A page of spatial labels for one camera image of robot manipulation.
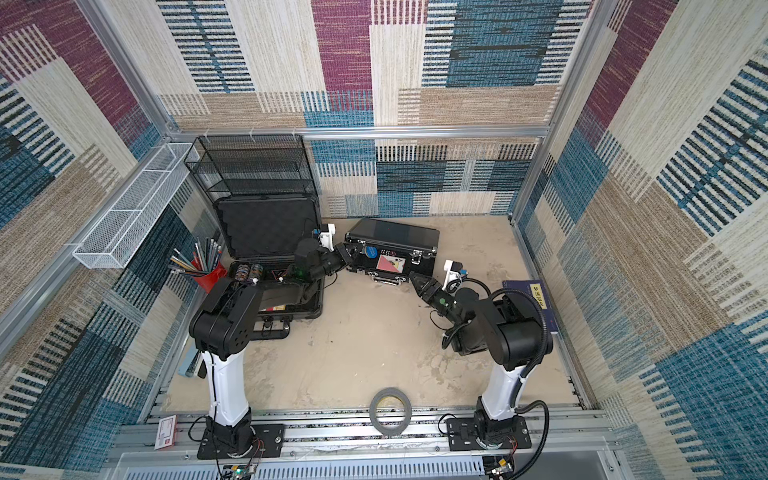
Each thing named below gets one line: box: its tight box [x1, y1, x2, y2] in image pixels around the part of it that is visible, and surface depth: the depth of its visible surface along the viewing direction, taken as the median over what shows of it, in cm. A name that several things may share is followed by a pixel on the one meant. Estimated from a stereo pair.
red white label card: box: [154, 414, 177, 451], surface depth 76 cm
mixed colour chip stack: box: [235, 264, 249, 281], surface depth 104 cm
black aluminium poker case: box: [345, 218, 440, 284], surface depth 104 cm
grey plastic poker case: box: [214, 194, 324, 340], surface depth 97 cm
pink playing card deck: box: [376, 254, 406, 273], surface depth 107 cm
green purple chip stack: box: [251, 264, 263, 279], surface depth 104 cm
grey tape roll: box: [369, 387, 413, 436], surface depth 79 cm
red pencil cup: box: [194, 260, 229, 294], surface depth 97 cm
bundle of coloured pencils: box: [168, 237, 222, 277], surface depth 97 cm
